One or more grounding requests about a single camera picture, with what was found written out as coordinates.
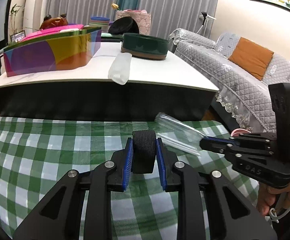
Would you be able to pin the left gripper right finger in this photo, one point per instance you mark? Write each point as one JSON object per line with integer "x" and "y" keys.
{"x": 209, "y": 206}

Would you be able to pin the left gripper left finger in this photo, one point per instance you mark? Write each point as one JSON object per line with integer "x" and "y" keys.
{"x": 80, "y": 198}

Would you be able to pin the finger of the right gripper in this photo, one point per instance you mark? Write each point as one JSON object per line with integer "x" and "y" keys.
{"x": 220, "y": 140}
{"x": 216, "y": 148}

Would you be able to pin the clear plastic packaging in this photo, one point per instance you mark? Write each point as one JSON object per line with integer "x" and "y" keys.
{"x": 177, "y": 134}

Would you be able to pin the black fabric roll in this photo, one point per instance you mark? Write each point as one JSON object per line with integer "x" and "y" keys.
{"x": 144, "y": 151}

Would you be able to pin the pink plastic basin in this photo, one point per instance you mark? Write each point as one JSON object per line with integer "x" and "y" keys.
{"x": 238, "y": 131}

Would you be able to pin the grey quilted sofa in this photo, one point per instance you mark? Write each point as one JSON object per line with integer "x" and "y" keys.
{"x": 242, "y": 100}

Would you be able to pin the white black coffee table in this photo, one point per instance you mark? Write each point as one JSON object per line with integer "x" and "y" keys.
{"x": 170, "y": 86}

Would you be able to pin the green checkered cloth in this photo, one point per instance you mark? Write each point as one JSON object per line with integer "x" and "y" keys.
{"x": 36, "y": 153}

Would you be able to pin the orange cushion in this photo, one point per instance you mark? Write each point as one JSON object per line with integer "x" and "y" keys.
{"x": 251, "y": 57}

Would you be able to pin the dark green round container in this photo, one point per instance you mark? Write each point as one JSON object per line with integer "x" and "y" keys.
{"x": 144, "y": 46}

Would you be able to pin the translucent plastic bottle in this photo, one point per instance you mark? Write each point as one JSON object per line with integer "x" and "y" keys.
{"x": 120, "y": 68}

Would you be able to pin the grey curtain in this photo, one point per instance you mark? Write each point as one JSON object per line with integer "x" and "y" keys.
{"x": 166, "y": 15}

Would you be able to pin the pink patterned basket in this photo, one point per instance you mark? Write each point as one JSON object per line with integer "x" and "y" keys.
{"x": 141, "y": 17}

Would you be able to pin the black bowl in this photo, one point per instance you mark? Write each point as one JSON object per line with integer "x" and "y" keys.
{"x": 124, "y": 25}

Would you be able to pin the stacked coloured bowls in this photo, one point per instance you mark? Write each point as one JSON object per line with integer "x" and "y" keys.
{"x": 102, "y": 22}

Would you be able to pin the colourful tin box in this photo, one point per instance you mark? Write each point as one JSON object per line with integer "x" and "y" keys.
{"x": 59, "y": 51}

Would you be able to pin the red brown figurine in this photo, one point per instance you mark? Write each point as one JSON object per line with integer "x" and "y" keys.
{"x": 53, "y": 22}

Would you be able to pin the white standing air conditioner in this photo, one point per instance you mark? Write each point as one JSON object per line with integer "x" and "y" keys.
{"x": 34, "y": 12}

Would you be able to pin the small photo frame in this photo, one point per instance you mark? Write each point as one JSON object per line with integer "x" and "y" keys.
{"x": 17, "y": 37}

